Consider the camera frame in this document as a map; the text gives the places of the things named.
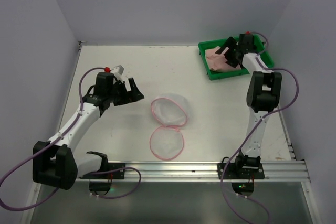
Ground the pink bra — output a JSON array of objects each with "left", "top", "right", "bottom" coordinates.
[{"left": 205, "top": 46, "right": 241, "bottom": 73}]

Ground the white mesh laundry bag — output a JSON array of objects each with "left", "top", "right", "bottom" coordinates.
[{"left": 149, "top": 93, "right": 190, "bottom": 161}]

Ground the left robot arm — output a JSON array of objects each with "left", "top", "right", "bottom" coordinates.
[{"left": 32, "top": 71, "right": 144, "bottom": 190}]

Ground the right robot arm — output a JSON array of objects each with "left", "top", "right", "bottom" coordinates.
[{"left": 217, "top": 33, "right": 282, "bottom": 179}]

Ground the green plastic tray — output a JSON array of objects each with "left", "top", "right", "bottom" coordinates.
[{"left": 198, "top": 34, "right": 274, "bottom": 81}]

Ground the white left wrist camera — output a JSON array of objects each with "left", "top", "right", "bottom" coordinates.
[{"left": 111, "top": 65, "right": 125, "bottom": 84}]

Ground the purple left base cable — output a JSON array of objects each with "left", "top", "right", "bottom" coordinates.
[{"left": 89, "top": 166, "right": 142, "bottom": 199}]

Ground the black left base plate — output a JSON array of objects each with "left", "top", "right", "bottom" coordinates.
[{"left": 76, "top": 151, "right": 126, "bottom": 179}]

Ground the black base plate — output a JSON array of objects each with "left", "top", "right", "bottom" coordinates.
[
  {"left": 76, "top": 151, "right": 126, "bottom": 179},
  {"left": 217, "top": 155, "right": 265, "bottom": 180}
]

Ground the aluminium mounting rail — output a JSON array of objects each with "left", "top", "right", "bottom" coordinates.
[{"left": 76, "top": 158, "right": 310, "bottom": 183}]

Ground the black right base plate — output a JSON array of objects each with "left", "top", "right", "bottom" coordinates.
[{"left": 217, "top": 155, "right": 265, "bottom": 180}]

